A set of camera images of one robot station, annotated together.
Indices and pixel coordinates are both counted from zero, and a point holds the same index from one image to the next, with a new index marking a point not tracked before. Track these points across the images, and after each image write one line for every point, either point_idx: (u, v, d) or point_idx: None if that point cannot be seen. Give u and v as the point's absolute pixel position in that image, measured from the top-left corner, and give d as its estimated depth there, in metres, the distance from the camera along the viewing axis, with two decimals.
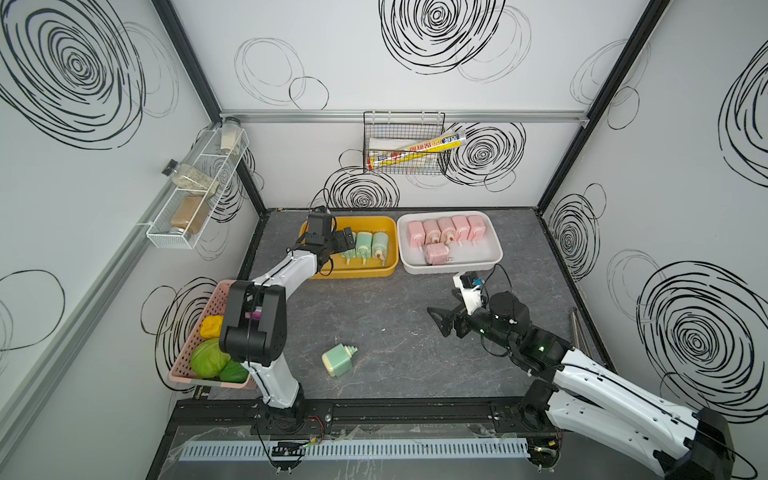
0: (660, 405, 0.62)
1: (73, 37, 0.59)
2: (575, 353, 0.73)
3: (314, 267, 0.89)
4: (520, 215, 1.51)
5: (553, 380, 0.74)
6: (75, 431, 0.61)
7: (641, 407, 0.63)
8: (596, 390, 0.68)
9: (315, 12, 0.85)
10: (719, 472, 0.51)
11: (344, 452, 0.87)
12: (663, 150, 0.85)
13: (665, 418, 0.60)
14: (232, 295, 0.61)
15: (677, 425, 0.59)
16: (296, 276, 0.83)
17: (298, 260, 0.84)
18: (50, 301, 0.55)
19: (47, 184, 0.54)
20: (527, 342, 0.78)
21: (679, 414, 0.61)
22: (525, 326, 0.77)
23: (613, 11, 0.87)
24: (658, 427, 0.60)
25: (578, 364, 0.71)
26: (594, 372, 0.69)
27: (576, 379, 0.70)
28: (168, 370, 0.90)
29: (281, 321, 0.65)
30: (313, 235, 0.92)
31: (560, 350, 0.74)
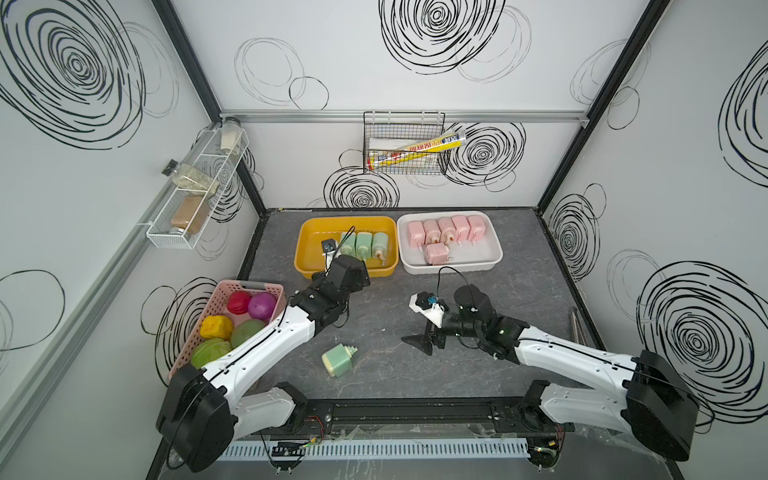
0: (603, 357, 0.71)
1: (74, 37, 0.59)
2: (532, 328, 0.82)
3: (308, 334, 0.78)
4: (520, 215, 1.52)
5: (520, 359, 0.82)
6: (75, 431, 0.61)
7: (585, 362, 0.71)
8: (548, 356, 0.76)
9: (315, 12, 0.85)
10: (654, 405, 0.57)
11: (344, 452, 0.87)
12: (663, 151, 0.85)
13: (606, 368, 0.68)
14: (174, 382, 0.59)
15: (617, 371, 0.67)
16: (271, 355, 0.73)
17: (280, 335, 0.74)
18: (50, 301, 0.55)
19: (47, 184, 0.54)
20: (490, 328, 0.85)
21: (618, 361, 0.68)
22: (488, 312, 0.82)
23: (614, 10, 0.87)
24: (601, 376, 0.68)
25: (532, 338, 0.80)
26: (545, 341, 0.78)
27: (532, 352, 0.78)
28: (167, 370, 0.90)
29: (221, 427, 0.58)
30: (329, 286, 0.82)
31: (517, 329, 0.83)
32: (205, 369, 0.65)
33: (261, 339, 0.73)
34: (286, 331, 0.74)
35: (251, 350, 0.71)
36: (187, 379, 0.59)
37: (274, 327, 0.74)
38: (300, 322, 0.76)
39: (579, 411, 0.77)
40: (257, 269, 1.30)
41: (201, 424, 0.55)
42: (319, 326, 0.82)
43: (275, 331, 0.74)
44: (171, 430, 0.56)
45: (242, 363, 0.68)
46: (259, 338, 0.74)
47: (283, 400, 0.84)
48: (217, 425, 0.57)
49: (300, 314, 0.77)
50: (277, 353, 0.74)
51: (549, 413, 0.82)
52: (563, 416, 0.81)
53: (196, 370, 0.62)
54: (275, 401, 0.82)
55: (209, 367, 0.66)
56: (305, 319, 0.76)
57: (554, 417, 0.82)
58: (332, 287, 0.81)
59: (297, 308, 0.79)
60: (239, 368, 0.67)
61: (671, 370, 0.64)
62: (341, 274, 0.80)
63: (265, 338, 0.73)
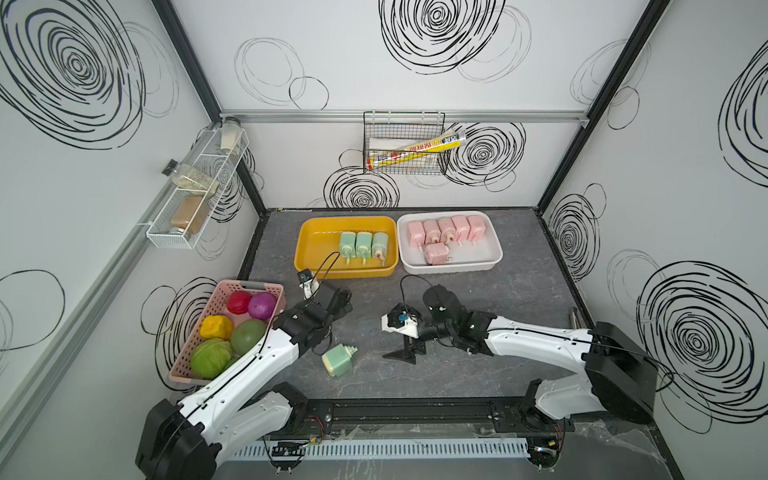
0: (563, 335, 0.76)
1: (73, 37, 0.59)
2: (499, 318, 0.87)
3: (292, 355, 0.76)
4: (520, 215, 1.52)
5: (492, 350, 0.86)
6: (75, 431, 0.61)
7: (548, 342, 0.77)
8: (514, 342, 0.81)
9: (314, 12, 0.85)
10: (610, 369, 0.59)
11: (344, 452, 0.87)
12: (663, 151, 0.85)
13: (566, 344, 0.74)
14: (150, 418, 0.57)
15: (576, 346, 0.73)
16: (254, 383, 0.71)
17: (262, 362, 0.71)
18: (50, 301, 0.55)
19: (47, 184, 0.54)
20: (462, 323, 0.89)
21: (577, 336, 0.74)
22: (456, 310, 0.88)
23: (614, 10, 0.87)
24: (563, 354, 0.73)
25: (499, 327, 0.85)
26: (511, 329, 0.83)
27: (500, 340, 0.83)
28: (168, 370, 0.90)
29: (199, 464, 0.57)
30: (315, 305, 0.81)
31: (486, 321, 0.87)
32: (182, 405, 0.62)
33: (242, 366, 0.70)
34: (267, 357, 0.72)
35: (231, 380, 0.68)
36: (163, 417, 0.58)
37: (255, 354, 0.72)
38: (283, 346, 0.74)
39: (567, 400, 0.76)
40: (257, 269, 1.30)
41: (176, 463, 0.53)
42: (304, 348, 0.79)
43: (256, 358, 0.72)
44: (146, 470, 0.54)
45: (222, 395, 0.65)
46: (239, 366, 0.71)
47: (278, 407, 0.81)
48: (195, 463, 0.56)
49: (284, 338, 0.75)
50: (258, 381, 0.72)
51: (547, 411, 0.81)
52: (560, 411, 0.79)
53: (172, 407, 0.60)
54: (268, 411, 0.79)
55: (186, 402, 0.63)
56: (288, 342, 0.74)
57: (554, 415, 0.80)
58: (317, 308, 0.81)
59: (280, 332, 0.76)
60: (218, 401, 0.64)
61: (625, 338, 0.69)
62: (328, 296, 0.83)
63: (245, 366, 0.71)
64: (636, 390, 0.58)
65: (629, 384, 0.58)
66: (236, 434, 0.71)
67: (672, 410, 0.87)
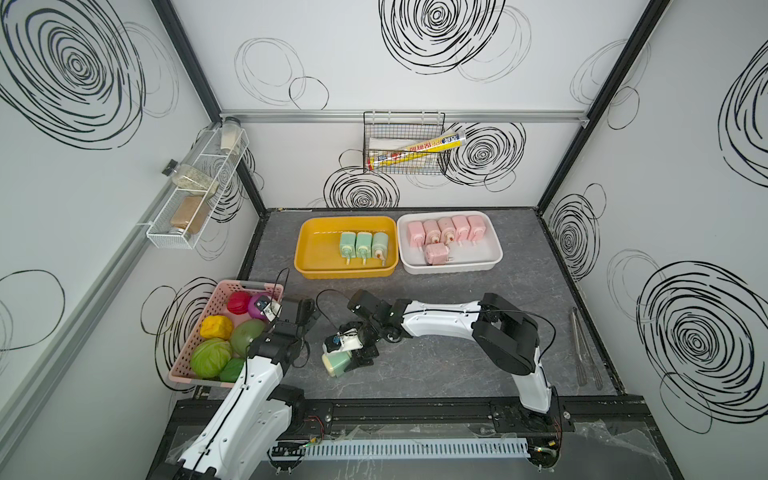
0: (460, 307, 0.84)
1: (74, 37, 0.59)
2: (415, 302, 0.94)
3: (277, 376, 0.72)
4: (520, 215, 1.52)
5: (412, 333, 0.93)
6: (74, 432, 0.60)
7: (446, 317, 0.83)
8: (424, 322, 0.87)
9: (315, 12, 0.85)
10: (490, 333, 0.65)
11: (344, 452, 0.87)
12: (663, 150, 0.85)
13: (461, 315, 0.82)
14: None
15: (468, 317, 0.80)
16: (253, 409, 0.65)
17: (251, 390, 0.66)
18: (50, 301, 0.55)
19: (46, 184, 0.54)
20: (382, 313, 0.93)
21: (469, 307, 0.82)
22: (373, 303, 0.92)
23: (614, 10, 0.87)
24: (460, 326, 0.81)
25: (412, 310, 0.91)
26: (422, 310, 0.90)
27: (413, 322, 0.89)
28: (168, 370, 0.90)
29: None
30: (283, 324, 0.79)
31: (402, 306, 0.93)
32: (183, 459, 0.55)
33: (232, 402, 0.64)
34: (254, 384, 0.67)
35: (227, 417, 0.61)
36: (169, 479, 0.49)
37: (240, 385, 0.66)
38: (267, 369, 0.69)
39: (524, 388, 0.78)
40: (257, 269, 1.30)
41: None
42: (286, 365, 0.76)
43: (243, 390, 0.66)
44: None
45: (223, 433, 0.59)
46: (228, 402, 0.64)
47: (276, 414, 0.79)
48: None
49: (265, 362, 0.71)
50: (254, 412, 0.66)
51: (535, 409, 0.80)
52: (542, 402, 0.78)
53: (173, 466, 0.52)
54: (269, 425, 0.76)
55: (187, 455, 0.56)
56: (270, 364, 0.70)
57: (544, 408, 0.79)
58: (287, 325, 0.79)
59: (260, 357, 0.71)
60: (221, 441, 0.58)
61: (506, 303, 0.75)
62: (294, 311, 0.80)
63: (235, 401, 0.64)
64: (514, 346, 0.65)
65: (507, 341, 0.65)
66: (245, 462, 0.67)
67: (672, 411, 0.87)
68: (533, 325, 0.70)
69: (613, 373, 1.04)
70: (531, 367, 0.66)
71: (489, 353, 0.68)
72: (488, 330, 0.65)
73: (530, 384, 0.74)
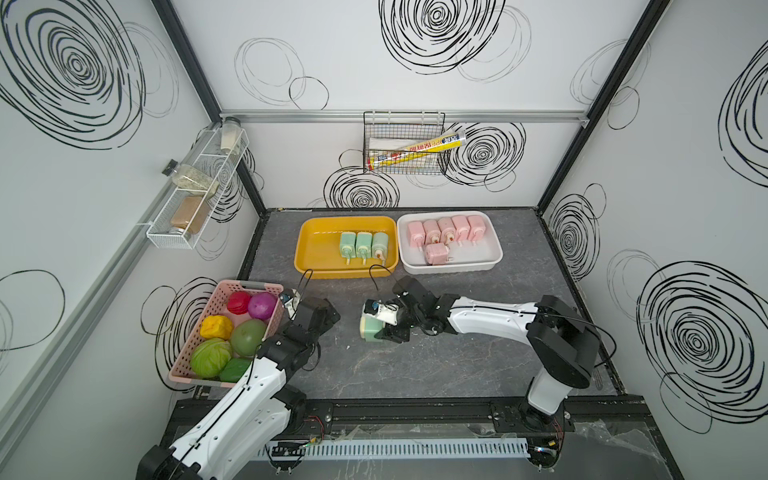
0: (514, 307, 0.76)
1: (74, 37, 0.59)
2: (462, 298, 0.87)
3: (282, 381, 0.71)
4: (520, 215, 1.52)
5: (456, 329, 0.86)
6: (74, 432, 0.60)
7: (498, 315, 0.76)
8: (473, 318, 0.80)
9: (315, 12, 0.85)
10: (549, 336, 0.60)
11: (344, 452, 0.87)
12: (663, 151, 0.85)
13: (515, 315, 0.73)
14: (143, 466, 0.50)
15: (523, 317, 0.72)
16: (249, 411, 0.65)
17: (251, 392, 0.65)
18: (50, 301, 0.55)
19: (46, 184, 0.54)
20: (428, 304, 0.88)
21: (524, 308, 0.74)
22: (420, 292, 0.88)
23: (614, 10, 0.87)
24: (512, 326, 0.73)
25: (460, 305, 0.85)
26: (471, 306, 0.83)
27: (461, 317, 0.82)
28: (168, 370, 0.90)
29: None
30: (296, 327, 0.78)
31: (449, 301, 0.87)
32: (174, 446, 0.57)
33: (230, 399, 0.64)
34: (255, 387, 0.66)
35: (222, 414, 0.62)
36: (157, 465, 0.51)
37: (242, 385, 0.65)
38: (271, 374, 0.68)
39: (544, 390, 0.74)
40: (257, 269, 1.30)
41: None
42: (290, 372, 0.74)
43: (243, 390, 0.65)
44: None
45: (215, 431, 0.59)
46: (227, 398, 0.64)
47: (274, 415, 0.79)
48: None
49: (270, 365, 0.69)
50: (250, 413, 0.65)
51: (541, 409, 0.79)
52: (551, 404, 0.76)
53: (165, 452, 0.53)
54: (264, 425, 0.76)
55: (179, 443, 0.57)
56: (275, 368, 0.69)
57: (551, 410, 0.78)
58: (299, 329, 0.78)
59: (267, 359, 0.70)
60: (211, 438, 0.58)
61: (567, 308, 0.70)
62: (308, 316, 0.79)
63: (233, 400, 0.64)
64: (573, 354, 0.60)
65: (565, 349, 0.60)
66: (232, 461, 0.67)
67: (672, 411, 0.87)
68: (596, 338, 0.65)
69: (613, 373, 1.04)
70: (589, 381, 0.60)
71: (542, 360, 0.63)
72: (546, 333, 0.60)
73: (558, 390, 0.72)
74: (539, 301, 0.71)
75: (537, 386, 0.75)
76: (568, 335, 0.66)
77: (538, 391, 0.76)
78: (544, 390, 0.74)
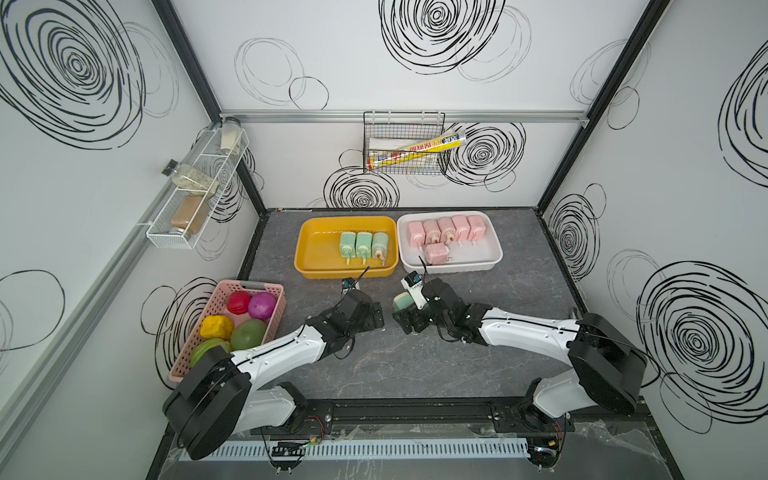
0: (551, 323, 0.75)
1: (73, 37, 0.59)
2: (493, 309, 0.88)
3: (317, 355, 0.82)
4: (520, 215, 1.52)
5: (486, 340, 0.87)
6: (76, 431, 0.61)
7: (536, 331, 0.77)
8: (505, 332, 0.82)
9: (315, 13, 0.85)
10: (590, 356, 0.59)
11: (344, 452, 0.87)
12: (662, 151, 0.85)
13: (554, 333, 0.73)
14: (201, 363, 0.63)
15: (563, 335, 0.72)
16: (287, 363, 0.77)
17: (298, 346, 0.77)
18: (50, 301, 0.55)
19: (46, 184, 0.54)
20: (458, 314, 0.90)
21: (564, 325, 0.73)
22: (451, 299, 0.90)
23: (614, 11, 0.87)
24: (551, 342, 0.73)
25: (492, 316, 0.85)
26: (504, 319, 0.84)
27: (493, 330, 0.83)
28: (167, 370, 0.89)
29: (227, 420, 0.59)
30: (341, 316, 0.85)
31: (481, 311, 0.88)
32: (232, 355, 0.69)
33: (280, 342, 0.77)
34: (301, 344, 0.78)
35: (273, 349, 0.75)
36: (213, 362, 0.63)
37: (293, 337, 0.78)
38: (316, 340, 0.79)
39: (554, 395, 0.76)
40: (257, 269, 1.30)
41: (215, 410, 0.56)
42: (325, 352, 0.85)
43: (292, 341, 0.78)
44: (176, 411, 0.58)
45: (266, 358, 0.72)
46: (278, 340, 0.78)
47: (284, 400, 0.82)
48: (227, 413, 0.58)
49: (316, 333, 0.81)
50: (290, 362, 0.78)
51: (545, 410, 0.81)
52: (556, 408, 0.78)
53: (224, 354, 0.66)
54: (276, 401, 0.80)
55: (237, 353, 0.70)
56: (319, 338, 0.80)
57: (554, 413, 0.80)
58: (342, 316, 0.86)
59: (313, 329, 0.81)
60: (262, 362, 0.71)
61: (613, 329, 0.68)
62: (351, 306, 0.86)
63: (283, 344, 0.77)
64: (619, 378, 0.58)
65: (610, 372, 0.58)
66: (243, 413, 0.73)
67: (672, 411, 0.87)
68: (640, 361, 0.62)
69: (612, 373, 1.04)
70: (634, 407, 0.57)
71: (584, 382, 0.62)
72: (589, 353, 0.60)
73: (570, 396, 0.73)
74: (582, 320, 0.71)
75: (551, 393, 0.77)
76: (612, 357, 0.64)
77: (549, 395, 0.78)
78: (557, 397, 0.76)
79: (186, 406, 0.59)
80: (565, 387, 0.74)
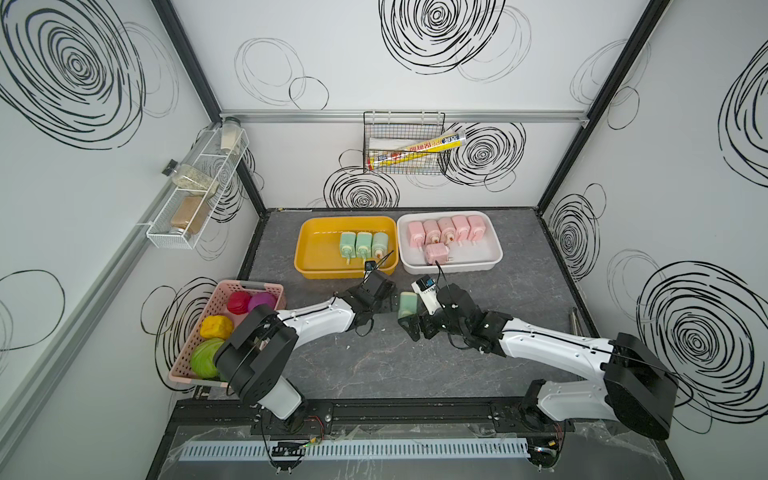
0: (582, 342, 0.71)
1: (74, 37, 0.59)
2: (515, 320, 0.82)
3: (347, 324, 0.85)
4: (520, 215, 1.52)
5: (505, 352, 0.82)
6: (76, 431, 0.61)
7: (565, 349, 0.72)
8: (529, 346, 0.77)
9: (315, 15, 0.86)
10: (627, 379, 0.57)
11: (344, 452, 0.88)
12: (662, 152, 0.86)
13: (585, 352, 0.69)
14: (250, 318, 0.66)
15: (596, 356, 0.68)
16: (324, 326, 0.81)
17: (333, 313, 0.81)
18: (50, 301, 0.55)
19: (47, 184, 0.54)
20: (475, 322, 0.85)
21: (597, 346, 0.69)
22: (468, 306, 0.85)
23: (613, 11, 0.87)
24: (582, 362, 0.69)
25: (514, 329, 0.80)
26: (527, 332, 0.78)
27: (515, 343, 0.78)
28: (168, 370, 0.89)
29: (272, 374, 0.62)
30: (365, 292, 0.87)
31: (500, 321, 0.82)
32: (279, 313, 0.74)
33: (318, 307, 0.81)
34: (334, 312, 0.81)
35: (312, 313, 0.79)
36: (261, 316, 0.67)
37: (327, 305, 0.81)
38: (345, 311, 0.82)
39: (565, 402, 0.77)
40: (257, 269, 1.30)
41: (262, 362, 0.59)
42: (351, 326, 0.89)
43: (327, 307, 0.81)
44: (227, 362, 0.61)
45: (306, 319, 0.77)
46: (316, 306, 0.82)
47: (295, 393, 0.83)
48: (275, 365, 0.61)
49: (345, 305, 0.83)
50: (328, 325, 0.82)
51: (547, 412, 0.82)
52: (560, 412, 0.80)
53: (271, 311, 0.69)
54: (290, 390, 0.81)
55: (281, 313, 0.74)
56: (348, 309, 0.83)
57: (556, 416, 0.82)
58: (368, 293, 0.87)
59: (342, 300, 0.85)
60: (303, 322, 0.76)
61: (647, 352, 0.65)
62: (379, 284, 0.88)
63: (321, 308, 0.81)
64: (656, 406, 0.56)
65: (648, 398, 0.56)
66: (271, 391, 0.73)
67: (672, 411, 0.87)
68: (672, 383, 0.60)
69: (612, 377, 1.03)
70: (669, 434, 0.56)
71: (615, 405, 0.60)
72: (626, 378, 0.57)
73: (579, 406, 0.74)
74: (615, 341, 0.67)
75: (562, 400, 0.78)
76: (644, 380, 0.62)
77: (559, 400, 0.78)
78: (567, 405, 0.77)
79: (236, 359, 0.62)
80: (578, 397, 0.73)
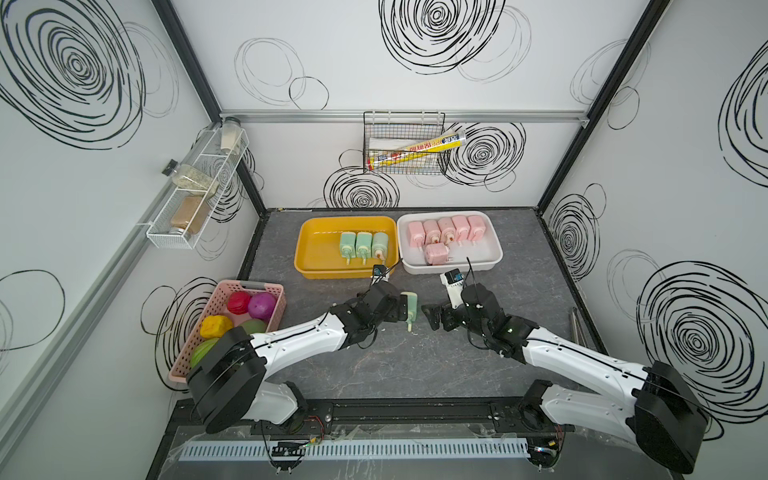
0: (613, 364, 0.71)
1: (73, 37, 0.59)
2: (541, 330, 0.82)
3: (337, 344, 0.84)
4: (520, 215, 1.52)
5: (526, 359, 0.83)
6: (76, 432, 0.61)
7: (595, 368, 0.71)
8: (555, 358, 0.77)
9: (315, 15, 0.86)
10: (658, 408, 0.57)
11: (344, 452, 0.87)
12: (662, 152, 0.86)
13: (616, 375, 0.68)
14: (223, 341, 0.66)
15: (627, 380, 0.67)
16: (305, 350, 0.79)
17: (318, 335, 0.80)
18: (50, 302, 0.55)
19: (46, 184, 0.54)
20: (499, 327, 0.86)
21: (629, 370, 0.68)
22: (493, 307, 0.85)
23: (613, 11, 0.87)
24: (612, 383, 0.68)
25: (541, 339, 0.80)
26: (555, 344, 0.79)
27: (540, 352, 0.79)
28: (167, 370, 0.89)
29: (239, 404, 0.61)
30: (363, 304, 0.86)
31: (524, 329, 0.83)
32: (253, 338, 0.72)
33: (301, 329, 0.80)
34: (322, 333, 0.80)
35: (292, 336, 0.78)
36: (234, 341, 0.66)
37: (313, 326, 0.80)
38: (336, 331, 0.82)
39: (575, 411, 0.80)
40: (257, 269, 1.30)
41: (228, 393, 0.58)
42: (346, 342, 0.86)
43: (312, 329, 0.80)
44: (197, 384, 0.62)
45: (282, 344, 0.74)
46: (298, 328, 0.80)
47: (290, 398, 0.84)
48: (242, 396, 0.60)
49: (337, 322, 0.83)
50: (310, 349, 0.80)
51: (550, 414, 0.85)
52: (564, 417, 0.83)
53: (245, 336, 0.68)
54: (282, 396, 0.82)
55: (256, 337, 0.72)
56: (340, 329, 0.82)
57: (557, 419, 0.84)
58: (366, 307, 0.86)
59: (335, 317, 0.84)
60: (279, 348, 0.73)
61: (682, 382, 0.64)
62: (377, 298, 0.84)
63: (305, 331, 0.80)
64: (683, 437, 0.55)
65: (676, 429, 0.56)
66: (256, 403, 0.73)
67: None
68: (705, 418, 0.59)
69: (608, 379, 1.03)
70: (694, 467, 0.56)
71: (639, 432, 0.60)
72: (657, 407, 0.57)
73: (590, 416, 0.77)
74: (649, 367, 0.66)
75: (573, 409, 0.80)
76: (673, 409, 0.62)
77: (569, 409, 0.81)
78: (578, 414, 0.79)
79: (206, 382, 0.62)
80: (594, 412, 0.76)
